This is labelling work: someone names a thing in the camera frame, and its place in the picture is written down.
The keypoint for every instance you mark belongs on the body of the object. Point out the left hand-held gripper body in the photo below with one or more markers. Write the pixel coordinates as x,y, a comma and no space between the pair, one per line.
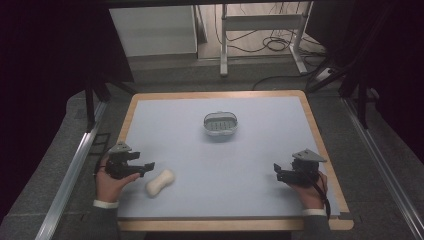
118,166

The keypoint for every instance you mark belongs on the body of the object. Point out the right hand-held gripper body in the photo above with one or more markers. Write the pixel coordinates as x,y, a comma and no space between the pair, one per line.
305,170

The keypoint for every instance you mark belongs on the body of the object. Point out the white bone-shaped soap bar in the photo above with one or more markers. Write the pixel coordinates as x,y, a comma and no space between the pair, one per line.
160,183

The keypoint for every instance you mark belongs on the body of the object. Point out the grey oval soap dish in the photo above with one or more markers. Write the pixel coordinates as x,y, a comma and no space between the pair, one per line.
220,124

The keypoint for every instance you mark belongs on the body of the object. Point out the person's left hand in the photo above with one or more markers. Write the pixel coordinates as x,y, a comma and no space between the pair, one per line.
110,186

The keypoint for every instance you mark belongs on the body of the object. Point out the person's right hand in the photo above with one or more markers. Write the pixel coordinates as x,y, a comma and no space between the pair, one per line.
311,195

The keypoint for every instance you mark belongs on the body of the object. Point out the light blue table mat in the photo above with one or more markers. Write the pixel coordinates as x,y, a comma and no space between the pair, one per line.
220,166

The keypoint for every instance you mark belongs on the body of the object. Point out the black metal stand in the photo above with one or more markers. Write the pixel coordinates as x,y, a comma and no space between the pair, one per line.
361,100

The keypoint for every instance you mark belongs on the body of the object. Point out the white power strip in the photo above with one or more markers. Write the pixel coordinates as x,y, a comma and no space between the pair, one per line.
324,75

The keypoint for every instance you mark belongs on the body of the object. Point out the dark curtain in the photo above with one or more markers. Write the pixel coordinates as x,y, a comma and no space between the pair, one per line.
403,73
43,83

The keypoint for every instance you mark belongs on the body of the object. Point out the white cabinet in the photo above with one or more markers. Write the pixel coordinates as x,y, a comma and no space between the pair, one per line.
153,31

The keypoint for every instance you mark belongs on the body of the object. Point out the black bracket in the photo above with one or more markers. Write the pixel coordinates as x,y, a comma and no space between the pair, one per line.
100,143

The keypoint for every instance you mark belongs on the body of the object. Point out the aluminium rail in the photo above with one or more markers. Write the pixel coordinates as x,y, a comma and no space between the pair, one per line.
383,163
71,170

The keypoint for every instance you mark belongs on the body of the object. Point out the white metal desk frame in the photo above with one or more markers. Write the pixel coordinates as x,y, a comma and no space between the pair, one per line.
260,22

